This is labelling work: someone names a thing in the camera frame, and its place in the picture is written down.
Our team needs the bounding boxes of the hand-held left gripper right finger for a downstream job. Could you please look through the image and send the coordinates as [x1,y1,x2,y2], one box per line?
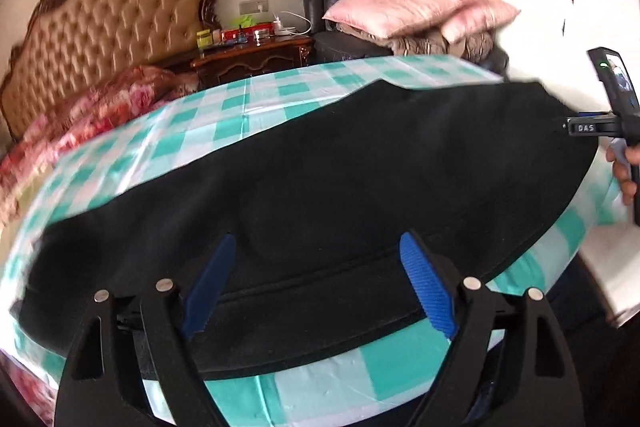
[399,232,587,427]

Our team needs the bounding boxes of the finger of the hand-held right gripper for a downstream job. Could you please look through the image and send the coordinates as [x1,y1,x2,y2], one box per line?
[566,111,617,138]

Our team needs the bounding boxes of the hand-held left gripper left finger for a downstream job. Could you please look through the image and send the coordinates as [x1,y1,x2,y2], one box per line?
[54,233,238,427]

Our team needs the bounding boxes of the black fleece pants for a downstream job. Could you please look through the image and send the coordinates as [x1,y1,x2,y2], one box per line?
[15,79,601,380]

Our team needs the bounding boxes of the person's right hand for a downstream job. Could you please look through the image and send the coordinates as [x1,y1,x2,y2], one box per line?
[606,142,640,208]

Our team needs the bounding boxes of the small pink floral pillow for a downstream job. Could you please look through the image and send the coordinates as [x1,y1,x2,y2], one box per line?
[440,0,521,44]

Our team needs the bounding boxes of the teal checkered tablecloth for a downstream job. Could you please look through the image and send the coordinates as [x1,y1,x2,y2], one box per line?
[0,54,631,427]

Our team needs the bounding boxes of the beige plaid blanket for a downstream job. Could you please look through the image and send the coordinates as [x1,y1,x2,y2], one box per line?
[337,24,496,62]

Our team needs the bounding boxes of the red floral blanket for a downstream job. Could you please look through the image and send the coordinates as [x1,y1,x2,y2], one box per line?
[0,66,201,425]

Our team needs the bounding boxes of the dark wooden nightstand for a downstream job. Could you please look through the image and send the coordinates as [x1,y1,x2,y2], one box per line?
[190,34,316,90]

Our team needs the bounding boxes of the large pink floral pillow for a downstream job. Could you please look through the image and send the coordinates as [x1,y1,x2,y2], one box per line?
[322,0,493,40]

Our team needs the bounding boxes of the red flat box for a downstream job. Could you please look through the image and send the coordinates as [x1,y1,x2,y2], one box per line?
[222,23,273,42]

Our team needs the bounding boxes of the tufted carved wooden headboard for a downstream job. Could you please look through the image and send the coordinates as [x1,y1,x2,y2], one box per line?
[0,0,221,142]

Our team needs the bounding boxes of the white charger cable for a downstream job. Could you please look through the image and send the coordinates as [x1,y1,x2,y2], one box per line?
[280,11,313,35]

